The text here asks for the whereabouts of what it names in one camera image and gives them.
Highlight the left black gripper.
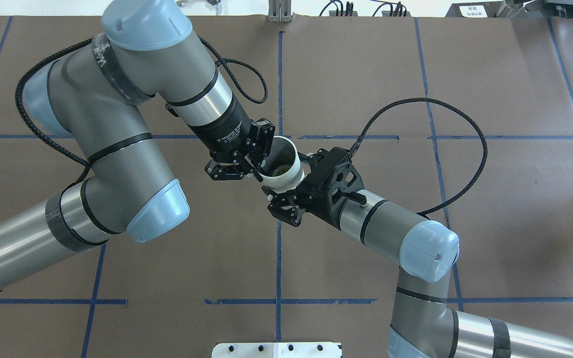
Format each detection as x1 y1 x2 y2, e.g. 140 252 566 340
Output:
189 97 277 181

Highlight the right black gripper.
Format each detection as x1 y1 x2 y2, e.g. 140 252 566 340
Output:
262 147 367 229

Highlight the white ceramic mug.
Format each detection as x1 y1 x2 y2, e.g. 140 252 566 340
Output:
258 136 305 193

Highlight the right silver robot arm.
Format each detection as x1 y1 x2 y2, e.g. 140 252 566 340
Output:
261 144 573 358

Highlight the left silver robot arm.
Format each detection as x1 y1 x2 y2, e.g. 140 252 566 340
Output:
0 0 276 291

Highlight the white label card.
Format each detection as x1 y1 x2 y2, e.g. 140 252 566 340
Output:
459 4 488 18

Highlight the aluminium frame post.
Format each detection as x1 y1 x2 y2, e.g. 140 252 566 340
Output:
268 0 293 23

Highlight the white pedestal column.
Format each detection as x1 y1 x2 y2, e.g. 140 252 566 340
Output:
211 342 343 358

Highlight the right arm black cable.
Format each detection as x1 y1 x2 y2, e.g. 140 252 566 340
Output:
348 97 489 217

